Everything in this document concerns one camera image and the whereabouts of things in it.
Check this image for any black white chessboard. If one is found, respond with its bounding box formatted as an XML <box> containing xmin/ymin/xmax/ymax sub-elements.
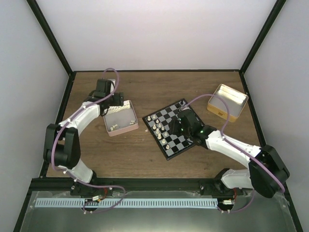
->
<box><xmin>142</xmin><ymin>98</ymin><xmax>206</xmax><ymax>160</ymax></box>

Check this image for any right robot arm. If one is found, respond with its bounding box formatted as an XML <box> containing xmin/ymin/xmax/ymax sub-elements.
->
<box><xmin>169</xmin><ymin>108</ymin><xmax>290</xmax><ymax>198</ymax></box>

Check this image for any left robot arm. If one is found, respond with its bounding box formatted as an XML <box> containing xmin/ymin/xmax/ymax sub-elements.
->
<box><xmin>43</xmin><ymin>79</ymin><xmax>124</xmax><ymax>195</ymax></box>

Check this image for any yellow metal tin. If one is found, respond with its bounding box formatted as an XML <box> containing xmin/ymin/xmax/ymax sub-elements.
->
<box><xmin>207</xmin><ymin>84</ymin><xmax>249</xmax><ymax>123</ymax></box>

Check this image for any light blue slotted rail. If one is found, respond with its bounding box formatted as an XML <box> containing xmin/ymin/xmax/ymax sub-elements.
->
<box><xmin>35</xmin><ymin>198</ymin><xmax>218</xmax><ymax>209</ymax></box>

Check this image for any pink metal tin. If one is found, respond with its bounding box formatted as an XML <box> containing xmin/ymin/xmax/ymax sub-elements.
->
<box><xmin>103</xmin><ymin>100</ymin><xmax>139</xmax><ymax>137</ymax></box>

